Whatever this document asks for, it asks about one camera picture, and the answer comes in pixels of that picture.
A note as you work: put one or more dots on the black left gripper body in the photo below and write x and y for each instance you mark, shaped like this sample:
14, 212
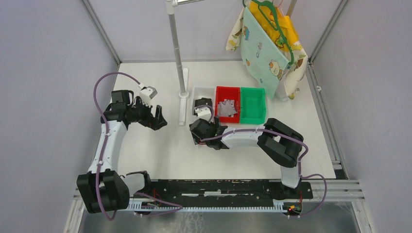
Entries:
141, 113

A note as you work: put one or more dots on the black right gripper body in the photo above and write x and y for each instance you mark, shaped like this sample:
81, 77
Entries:
216, 123

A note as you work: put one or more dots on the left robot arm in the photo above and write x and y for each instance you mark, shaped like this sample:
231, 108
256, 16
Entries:
102, 188

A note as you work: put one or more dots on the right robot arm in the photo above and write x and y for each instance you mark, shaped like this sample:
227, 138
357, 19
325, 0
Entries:
282, 144

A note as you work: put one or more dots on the black credit cards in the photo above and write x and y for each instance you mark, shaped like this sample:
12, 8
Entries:
201, 101

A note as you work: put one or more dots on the silver credit cards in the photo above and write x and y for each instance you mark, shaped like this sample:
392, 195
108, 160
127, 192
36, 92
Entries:
226, 108

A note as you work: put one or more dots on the white stand base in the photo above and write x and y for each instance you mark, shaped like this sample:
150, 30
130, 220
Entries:
183, 75

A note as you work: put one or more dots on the white plastic bin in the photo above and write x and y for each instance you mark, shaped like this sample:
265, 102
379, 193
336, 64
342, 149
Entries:
197, 93

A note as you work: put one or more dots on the red plastic bin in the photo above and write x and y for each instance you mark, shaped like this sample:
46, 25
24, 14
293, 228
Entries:
231, 93

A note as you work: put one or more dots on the green plastic bin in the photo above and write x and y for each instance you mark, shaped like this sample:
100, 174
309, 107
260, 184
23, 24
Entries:
252, 105

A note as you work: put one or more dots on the mint cartoon cloth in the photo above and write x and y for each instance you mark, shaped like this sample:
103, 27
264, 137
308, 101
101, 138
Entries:
262, 58

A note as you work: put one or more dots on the cream cartoon cloth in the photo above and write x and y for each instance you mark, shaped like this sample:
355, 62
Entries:
290, 83

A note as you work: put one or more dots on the silver stand pole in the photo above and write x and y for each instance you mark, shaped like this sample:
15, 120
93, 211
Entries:
171, 4

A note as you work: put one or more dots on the yellow garment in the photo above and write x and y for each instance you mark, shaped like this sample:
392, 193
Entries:
276, 24

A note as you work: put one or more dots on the green clothes hanger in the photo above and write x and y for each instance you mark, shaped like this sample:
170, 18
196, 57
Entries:
276, 22

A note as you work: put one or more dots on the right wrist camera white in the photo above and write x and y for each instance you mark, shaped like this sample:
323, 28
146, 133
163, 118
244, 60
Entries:
204, 112

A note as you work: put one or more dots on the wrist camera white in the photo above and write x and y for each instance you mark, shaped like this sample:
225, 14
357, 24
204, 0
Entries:
204, 112
147, 93

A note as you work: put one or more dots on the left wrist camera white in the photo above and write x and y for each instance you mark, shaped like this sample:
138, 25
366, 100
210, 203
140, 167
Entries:
147, 93

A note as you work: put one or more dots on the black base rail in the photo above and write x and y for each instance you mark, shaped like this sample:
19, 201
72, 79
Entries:
225, 193

